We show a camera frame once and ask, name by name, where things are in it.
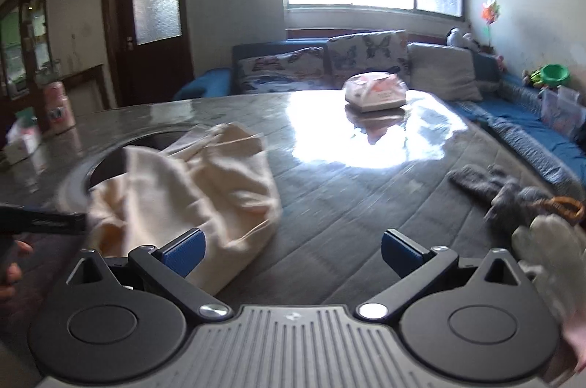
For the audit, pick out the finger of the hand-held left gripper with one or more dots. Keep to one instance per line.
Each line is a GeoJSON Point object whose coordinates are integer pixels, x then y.
{"type": "Point", "coordinates": [46, 222]}

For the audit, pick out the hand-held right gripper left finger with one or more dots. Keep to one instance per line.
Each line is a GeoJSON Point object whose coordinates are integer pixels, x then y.
{"type": "Point", "coordinates": [185, 253]}

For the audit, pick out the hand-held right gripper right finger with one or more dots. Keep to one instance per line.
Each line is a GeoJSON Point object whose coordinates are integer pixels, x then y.
{"type": "Point", "coordinates": [400, 253]}

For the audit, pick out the cream knit top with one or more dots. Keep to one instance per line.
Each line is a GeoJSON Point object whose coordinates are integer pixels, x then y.
{"type": "Point", "coordinates": [219, 186]}

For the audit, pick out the person's left hand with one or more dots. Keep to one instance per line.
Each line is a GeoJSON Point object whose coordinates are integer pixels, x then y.
{"type": "Point", "coordinates": [13, 273]}

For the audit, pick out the grey quilted star table cover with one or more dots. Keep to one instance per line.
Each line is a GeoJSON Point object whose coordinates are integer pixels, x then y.
{"type": "Point", "coordinates": [343, 209]}

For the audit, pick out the white tissue box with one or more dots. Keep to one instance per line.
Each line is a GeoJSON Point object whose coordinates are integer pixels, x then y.
{"type": "Point", "coordinates": [23, 141]}

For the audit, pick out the grey knit glove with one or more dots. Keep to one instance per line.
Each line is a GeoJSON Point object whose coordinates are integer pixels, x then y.
{"type": "Point", "coordinates": [476, 184]}
{"type": "Point", "coordinates": [512, 202]}

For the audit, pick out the pink cartoon face bottle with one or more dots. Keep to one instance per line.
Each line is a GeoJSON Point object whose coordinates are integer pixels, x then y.
{"type": "Point", "coordinates": [59, 109]}

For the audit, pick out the round black induction hob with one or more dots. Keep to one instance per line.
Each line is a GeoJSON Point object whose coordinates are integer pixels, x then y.
{"type": "Point", "coordinates": [137, 141]}

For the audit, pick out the white glove with pink cuff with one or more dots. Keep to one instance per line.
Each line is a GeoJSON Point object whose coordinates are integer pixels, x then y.
{"type": "Point", "coordinates": [549, 260]}

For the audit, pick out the white tissue pack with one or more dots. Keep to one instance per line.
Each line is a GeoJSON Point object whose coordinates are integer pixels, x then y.
{"type": "Point", "coordinates": [375, 93]}

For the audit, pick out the dark wooden door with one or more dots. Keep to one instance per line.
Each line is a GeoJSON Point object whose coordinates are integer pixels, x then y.
{"type": "Point", "coordinates": [119, 63]}

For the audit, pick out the brown knit band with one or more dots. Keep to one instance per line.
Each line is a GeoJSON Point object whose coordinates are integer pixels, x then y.
{"type": "Point", "coordinates": [570, 205]}

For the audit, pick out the blue sofa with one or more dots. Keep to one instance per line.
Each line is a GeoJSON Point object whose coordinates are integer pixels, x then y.
{"type": "Point", "coordinates": [517, 118]}

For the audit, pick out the plain pale grey pillow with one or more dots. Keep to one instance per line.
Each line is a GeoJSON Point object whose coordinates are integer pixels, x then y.
{"type": "Point", "coordinates": [444, 72]}

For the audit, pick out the glass display cabinet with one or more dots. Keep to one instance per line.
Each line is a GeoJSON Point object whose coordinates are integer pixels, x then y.
{"type": "Point", "coordinates": [27, 31]}

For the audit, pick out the butterfly print pillow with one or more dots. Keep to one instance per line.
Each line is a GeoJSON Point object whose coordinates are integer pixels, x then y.
{"type": "Point", "coordinates": [284, 72]}
{"type": "Point", "coordinates": [366, 54]}

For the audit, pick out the blue-grey cushion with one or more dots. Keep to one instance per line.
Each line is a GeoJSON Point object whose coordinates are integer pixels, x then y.
{"type": "Point", "coordinates": [487, 70]}

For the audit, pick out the clear plastic storage box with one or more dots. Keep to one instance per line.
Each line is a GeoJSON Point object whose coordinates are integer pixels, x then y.
{"type": "Point", "coordinates": [561, 113]}

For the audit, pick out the green stuffed toy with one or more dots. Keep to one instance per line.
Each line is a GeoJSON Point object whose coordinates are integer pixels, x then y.
{"type": "Point", "coordinates": [531, 79]}

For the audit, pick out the black and white plush toy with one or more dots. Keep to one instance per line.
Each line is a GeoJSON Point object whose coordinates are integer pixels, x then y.
{"type": "Point", "coordinates": [460, 38]}

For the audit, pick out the green plastic bowl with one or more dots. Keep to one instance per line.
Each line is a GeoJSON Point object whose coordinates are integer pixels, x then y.
{"type": "Point", "coordinates": [555, 74]}

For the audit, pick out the colourful pinwheel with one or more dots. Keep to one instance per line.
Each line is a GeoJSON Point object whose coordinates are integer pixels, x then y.
{"type": "Point", "coordinates": [490, 13]}

